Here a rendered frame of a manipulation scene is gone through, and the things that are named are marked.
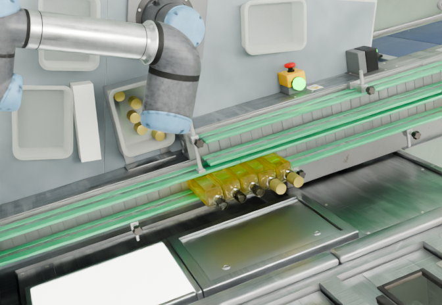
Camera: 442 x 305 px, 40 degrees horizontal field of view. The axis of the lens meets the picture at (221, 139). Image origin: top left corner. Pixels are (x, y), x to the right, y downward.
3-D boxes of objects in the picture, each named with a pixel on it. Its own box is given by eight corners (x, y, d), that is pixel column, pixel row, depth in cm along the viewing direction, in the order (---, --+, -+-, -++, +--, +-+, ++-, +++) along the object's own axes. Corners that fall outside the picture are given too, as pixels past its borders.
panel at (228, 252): (27, 296, 175) (37, 365, 144) (24, 287, 174) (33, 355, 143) (302, 198, 201) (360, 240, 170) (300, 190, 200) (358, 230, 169)
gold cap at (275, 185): (267, 182, 178) (273, 187, 174) (277, 176, 179) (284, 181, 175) (271, 192, 179) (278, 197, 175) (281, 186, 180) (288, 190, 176)
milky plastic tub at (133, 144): (119, 152, 198) (124, 159, 190) (102, 86, 190) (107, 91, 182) (169, 137, 203) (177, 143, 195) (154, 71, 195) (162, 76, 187)
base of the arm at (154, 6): (144, -9, 186) (152, -5, 177) (191, -4, 191) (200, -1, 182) (139, 41, 190) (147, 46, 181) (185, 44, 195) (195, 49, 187)
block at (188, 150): (181, 155, 199) (188, 161, 193) (175, 128, 196) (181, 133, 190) (191, 152, 200) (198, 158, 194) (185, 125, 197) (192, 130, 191)
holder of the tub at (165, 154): (123, 165, 200) (128, 173, 193) (102, 86, 191) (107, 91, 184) (171, 151, 205) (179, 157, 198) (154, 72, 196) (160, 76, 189)
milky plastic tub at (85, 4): (36, 66, 183) (39, 70, 175) (35, -11, 178) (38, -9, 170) (94, 67, 190) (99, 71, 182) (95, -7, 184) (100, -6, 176)
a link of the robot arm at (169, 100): (196, 47, 184) (201, 78, 132) (188, 95, 188) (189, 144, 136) (157, 40, 183) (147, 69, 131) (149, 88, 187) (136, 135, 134)
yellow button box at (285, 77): (279, 91, 213) (289, 95, 207) (276, 71, 211) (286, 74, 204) (297, 86, 215) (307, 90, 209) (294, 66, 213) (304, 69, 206)
